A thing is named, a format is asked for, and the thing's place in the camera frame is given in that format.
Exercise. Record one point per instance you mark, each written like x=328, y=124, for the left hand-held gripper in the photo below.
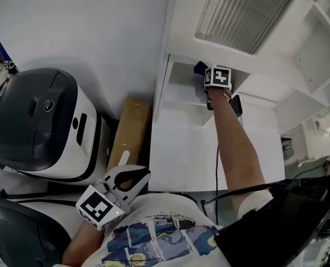
x=126, y=189

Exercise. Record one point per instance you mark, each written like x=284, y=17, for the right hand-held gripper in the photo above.
x=219, y=77

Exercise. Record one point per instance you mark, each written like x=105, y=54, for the blue cloth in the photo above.
x=200, y=68

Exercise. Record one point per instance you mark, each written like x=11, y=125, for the white shelf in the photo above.
x=181, y=149

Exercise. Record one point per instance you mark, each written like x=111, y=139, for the person's right forearm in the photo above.
x=237, y=152

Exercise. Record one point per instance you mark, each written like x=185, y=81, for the person's left forearm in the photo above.
x=80, y=246

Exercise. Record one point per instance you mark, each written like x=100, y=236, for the black shoulder bag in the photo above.
x=279, y=227

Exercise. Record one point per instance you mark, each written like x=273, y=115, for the person's left hand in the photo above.
x=107, y=189

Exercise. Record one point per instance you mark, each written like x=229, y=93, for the brown cardboard box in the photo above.
x=130, y=129

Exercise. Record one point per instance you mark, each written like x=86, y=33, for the black wrist-mounted device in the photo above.
x=236, y=106

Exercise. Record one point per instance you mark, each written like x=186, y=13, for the grey louvered vent panel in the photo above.
x=242, y=12

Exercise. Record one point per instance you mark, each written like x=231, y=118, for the white printed t-shirt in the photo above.
x=159, y=238

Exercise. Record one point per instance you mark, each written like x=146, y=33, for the white and black appliance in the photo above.
x=17, y=232
x=29, y=121

